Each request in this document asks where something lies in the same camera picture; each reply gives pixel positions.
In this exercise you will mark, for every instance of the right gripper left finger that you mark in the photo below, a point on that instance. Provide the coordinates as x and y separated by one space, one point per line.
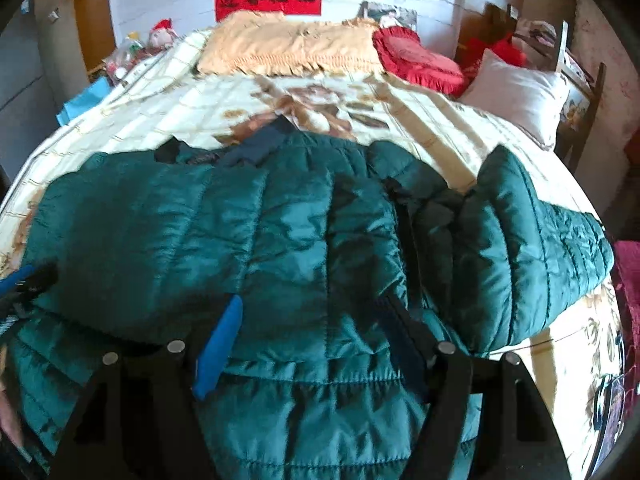
137 416

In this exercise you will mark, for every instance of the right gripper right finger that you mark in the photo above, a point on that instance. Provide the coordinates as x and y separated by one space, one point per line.
516 438

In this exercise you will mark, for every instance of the green quilted puffer jacket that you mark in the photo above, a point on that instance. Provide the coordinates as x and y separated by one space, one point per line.
308 230

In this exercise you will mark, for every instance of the person's left hand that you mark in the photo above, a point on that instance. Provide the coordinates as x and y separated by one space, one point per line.
11 425

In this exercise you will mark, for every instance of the floral cream bed quilt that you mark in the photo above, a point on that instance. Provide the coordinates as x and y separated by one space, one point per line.
166 97

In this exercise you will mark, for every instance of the grey wardrobe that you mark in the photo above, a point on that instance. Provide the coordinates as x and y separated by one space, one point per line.
28 113

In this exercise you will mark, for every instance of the blue cloth on bedside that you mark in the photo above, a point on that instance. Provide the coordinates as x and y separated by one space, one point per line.
87 99

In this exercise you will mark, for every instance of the maroon blanket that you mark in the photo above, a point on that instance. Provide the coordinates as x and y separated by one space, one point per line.
626 285

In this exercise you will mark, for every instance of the clutter of bottles bedside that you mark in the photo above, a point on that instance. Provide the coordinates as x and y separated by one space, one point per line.
123 59

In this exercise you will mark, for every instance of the pink pig plush toy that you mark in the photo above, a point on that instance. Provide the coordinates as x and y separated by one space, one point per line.
162 36

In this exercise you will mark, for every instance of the wooden door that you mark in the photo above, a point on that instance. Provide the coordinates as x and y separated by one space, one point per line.
95 32

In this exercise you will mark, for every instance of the white pillow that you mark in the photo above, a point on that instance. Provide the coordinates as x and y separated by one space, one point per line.
531 99

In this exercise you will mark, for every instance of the wooden chair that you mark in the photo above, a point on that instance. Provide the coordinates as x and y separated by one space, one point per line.
549 44

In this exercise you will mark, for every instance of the yellow fringed pillow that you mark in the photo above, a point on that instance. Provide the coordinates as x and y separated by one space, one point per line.
270 44

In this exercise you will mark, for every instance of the red heart-shaped cushion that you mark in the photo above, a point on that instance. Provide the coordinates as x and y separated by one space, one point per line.
402 54

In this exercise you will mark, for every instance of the framed photo behind pillows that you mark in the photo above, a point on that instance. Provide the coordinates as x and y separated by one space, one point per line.
389 15

